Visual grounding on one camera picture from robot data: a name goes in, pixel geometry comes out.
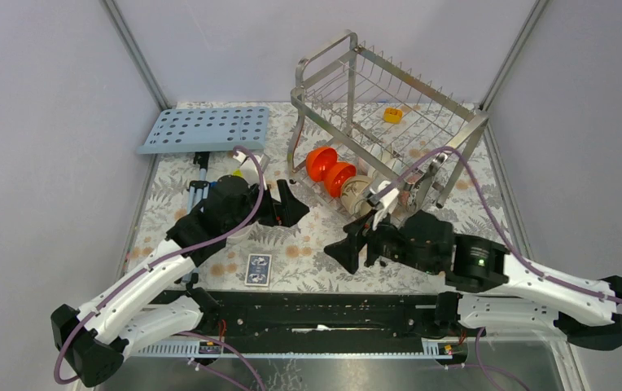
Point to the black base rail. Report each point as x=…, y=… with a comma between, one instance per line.
x=280, y=318

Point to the orange bowl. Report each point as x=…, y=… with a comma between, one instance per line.
x=336, y=176
x=319, y=161

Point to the light blue perforated tray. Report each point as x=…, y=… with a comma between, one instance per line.
x=183, y=130

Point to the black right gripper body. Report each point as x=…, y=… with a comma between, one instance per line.
x=392, y=246

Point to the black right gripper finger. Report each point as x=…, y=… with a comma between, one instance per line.
x=383, y=226
x=346, y=252

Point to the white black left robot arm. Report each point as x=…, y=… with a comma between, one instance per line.
x=96, y=338

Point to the blue playing card deck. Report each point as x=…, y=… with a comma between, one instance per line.
x=258, y=270

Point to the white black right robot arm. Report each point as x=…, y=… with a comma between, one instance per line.
x=486, y=286

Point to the orange bowl front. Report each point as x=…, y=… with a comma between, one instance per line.
x=336, y=176

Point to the white dishes in rack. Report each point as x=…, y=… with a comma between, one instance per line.
x=385, y=155

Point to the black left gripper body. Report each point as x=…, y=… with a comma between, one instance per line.
x=269, y=210

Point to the small yellow cup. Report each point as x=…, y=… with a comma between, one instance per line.
x=392, y=115

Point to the patterned beige ceramic bowl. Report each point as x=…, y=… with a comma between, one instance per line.
x=351, y=195

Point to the stainless steel dish rack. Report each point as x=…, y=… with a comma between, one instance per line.
x=340, y=93

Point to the light blue cable duct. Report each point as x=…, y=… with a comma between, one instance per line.
x=408, y=348

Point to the light blue folded tripod stand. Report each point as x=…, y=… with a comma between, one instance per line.
x=198, y=189

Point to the orange bowl rear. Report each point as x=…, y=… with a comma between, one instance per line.
x=319, y=161

